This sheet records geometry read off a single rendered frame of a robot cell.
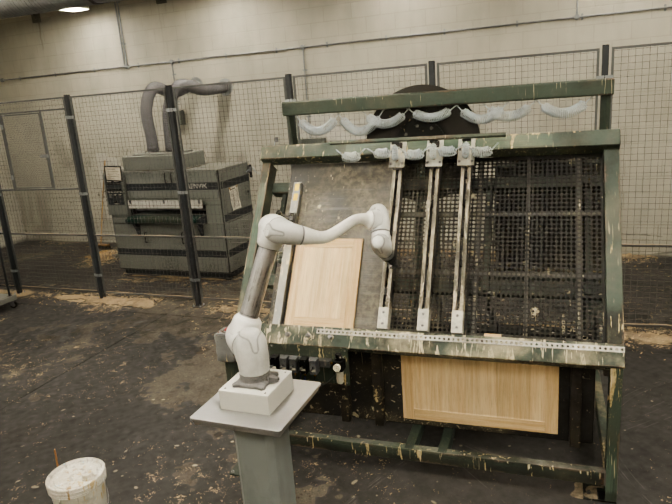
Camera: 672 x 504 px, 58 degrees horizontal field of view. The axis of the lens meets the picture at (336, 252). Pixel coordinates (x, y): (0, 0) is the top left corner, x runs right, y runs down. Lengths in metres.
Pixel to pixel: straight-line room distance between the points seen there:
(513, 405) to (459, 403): 0.31
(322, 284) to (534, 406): 1.42
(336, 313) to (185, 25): 6.93
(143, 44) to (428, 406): 7.85
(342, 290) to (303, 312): 0.27
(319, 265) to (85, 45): 7.93
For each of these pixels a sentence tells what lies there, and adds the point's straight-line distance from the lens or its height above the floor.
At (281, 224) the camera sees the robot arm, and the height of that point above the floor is 1.63.
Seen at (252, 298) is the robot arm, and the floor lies 1.24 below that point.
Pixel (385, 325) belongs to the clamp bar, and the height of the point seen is 0.94.
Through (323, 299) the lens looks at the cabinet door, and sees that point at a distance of 3.65.
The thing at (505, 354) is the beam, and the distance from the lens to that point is 3.35.
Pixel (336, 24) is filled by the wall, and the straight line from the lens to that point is 8.71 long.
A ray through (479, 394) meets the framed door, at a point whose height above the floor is 0.46.
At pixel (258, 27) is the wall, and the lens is 9.20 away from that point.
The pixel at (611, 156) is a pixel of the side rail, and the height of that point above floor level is 1.78.
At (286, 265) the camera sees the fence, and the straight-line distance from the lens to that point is 3.78.
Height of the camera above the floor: 2.22
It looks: 15 degrees down
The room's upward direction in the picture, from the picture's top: 4 degrees counter-clockwise
